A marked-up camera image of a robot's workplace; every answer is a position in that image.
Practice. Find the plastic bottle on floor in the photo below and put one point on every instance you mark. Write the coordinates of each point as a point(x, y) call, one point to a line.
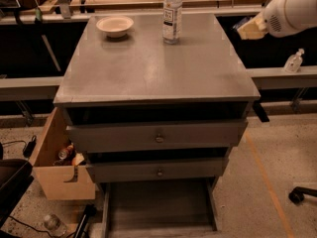
point(54, 225)

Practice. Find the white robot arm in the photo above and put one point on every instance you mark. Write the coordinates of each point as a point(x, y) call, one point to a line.
point(306, 17)

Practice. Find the black power adapter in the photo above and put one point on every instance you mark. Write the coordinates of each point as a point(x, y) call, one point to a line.
point(30, 147)

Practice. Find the cardboard box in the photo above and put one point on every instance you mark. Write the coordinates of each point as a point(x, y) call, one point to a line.
point(59, 182)

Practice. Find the black chair caster base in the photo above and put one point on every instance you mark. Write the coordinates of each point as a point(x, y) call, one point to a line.
point(297, 194)

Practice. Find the top grey drawer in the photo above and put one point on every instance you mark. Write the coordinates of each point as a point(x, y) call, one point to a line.
point(130, 137)

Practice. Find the middle grey drawer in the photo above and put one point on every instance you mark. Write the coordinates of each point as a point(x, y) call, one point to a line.
point(158, 169)

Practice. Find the bottle inside cardboard box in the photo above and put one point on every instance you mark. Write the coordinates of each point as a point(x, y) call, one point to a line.
point(65, 152)

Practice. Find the dark blue rxbar wrapper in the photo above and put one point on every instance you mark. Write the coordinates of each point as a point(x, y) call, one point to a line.
point(241, 23)

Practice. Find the white ceramic bowl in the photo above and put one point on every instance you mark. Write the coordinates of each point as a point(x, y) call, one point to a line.
point(115, 26)

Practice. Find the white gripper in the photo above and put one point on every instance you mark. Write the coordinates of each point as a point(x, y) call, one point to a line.
point(276, 20)

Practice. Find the black tool on floor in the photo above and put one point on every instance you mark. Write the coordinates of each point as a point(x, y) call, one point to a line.
point(89, 211)

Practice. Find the black office chair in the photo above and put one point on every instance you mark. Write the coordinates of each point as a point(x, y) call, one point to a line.
point(15, 178)

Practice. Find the grey metal drawer cabinet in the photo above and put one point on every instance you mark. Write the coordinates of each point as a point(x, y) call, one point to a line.
point(142, 79)

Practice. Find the clear plastic water bottle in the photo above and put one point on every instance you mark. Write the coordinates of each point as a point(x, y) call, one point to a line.
point(171, 21)

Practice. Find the bottom grey open drawer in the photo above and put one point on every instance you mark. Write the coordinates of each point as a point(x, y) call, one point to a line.
point(176, 208)

